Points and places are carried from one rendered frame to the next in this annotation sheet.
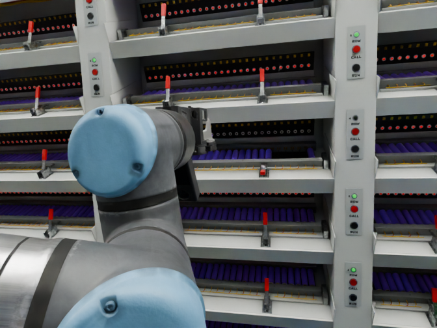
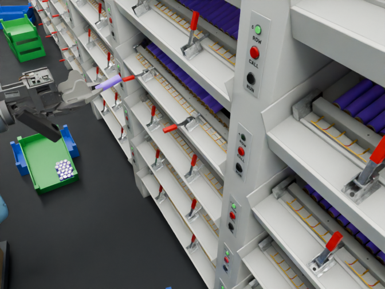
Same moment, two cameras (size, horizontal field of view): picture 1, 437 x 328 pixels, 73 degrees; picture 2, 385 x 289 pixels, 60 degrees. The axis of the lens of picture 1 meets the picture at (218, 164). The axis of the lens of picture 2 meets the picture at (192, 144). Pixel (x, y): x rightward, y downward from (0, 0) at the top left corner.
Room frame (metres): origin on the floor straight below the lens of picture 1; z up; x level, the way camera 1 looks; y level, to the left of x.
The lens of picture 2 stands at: (0.37, -0.62, 1.27)
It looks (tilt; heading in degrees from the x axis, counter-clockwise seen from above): 42 degrees down; 48
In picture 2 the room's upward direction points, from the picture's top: straight up
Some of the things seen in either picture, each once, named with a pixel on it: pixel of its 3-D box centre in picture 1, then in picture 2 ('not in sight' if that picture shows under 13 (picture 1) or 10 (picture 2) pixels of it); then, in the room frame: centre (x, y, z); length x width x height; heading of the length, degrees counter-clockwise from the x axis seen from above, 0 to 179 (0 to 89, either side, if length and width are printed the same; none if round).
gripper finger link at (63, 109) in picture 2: (203, 146); (64, 105); (0.56, 0.03, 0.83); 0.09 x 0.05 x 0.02; 163
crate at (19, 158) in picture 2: not in sight; (44, 148); (0.65, 0.90, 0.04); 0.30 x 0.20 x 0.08; 168
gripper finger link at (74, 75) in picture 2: not in sight; (77, 81); (0.61, 0.06, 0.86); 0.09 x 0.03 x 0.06; 172
